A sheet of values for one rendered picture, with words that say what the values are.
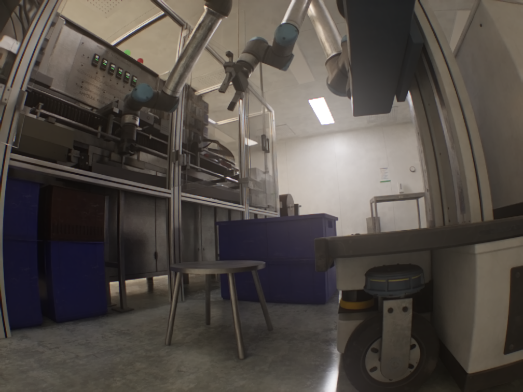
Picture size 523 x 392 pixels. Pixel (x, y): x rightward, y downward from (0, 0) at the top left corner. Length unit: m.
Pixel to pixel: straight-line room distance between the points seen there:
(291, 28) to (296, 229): 0.89
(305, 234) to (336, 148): 5.21
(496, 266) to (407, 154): 5.97
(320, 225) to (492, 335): 0.98
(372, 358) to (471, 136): 0.50
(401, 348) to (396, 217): 5.66
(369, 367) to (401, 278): 0.18
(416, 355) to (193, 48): 1.26
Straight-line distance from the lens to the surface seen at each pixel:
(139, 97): 1.28
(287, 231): 1.33
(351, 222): 6.11
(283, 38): 1.12
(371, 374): 0.54
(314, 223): 1.29
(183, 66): 1.27
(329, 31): 1.41
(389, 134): 6.47
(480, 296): 0.44
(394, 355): 0.50
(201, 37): 1.24
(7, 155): 1.02
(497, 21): 0.76
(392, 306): 0.47
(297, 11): 1.26
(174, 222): 1.46
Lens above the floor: 0.32
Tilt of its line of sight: 9 degrees up
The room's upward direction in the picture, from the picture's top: 2 degrees counter-clockwise
